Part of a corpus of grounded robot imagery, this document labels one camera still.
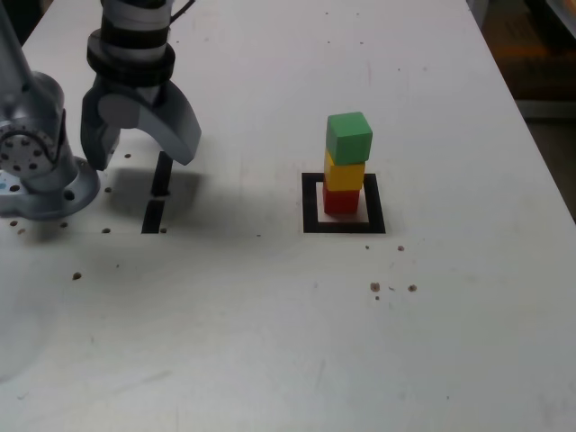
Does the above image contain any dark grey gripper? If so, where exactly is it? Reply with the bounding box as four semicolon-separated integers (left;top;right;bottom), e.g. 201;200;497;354
81;76;203;172

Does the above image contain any yellow cube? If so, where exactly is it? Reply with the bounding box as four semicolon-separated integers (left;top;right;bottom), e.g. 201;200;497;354
323;150;366;193

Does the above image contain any green cube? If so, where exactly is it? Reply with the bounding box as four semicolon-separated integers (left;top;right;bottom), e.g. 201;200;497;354
326;112;374;166

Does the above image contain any red cube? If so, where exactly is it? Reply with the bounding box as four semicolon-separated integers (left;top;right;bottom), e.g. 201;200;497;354
322;186;361;215

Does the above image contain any black tape square outline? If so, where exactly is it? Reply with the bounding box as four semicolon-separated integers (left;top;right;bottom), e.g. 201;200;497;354
301;172;387;235

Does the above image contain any black tape strip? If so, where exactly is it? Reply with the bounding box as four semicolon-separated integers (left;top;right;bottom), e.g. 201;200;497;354
140;152;176;235

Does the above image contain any brown cardboard box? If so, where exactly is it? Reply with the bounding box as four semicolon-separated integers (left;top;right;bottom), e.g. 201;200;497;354
483;0;576;100

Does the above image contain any black camera cable with plug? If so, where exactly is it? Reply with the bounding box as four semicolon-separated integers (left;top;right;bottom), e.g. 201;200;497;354
169;0;198;22

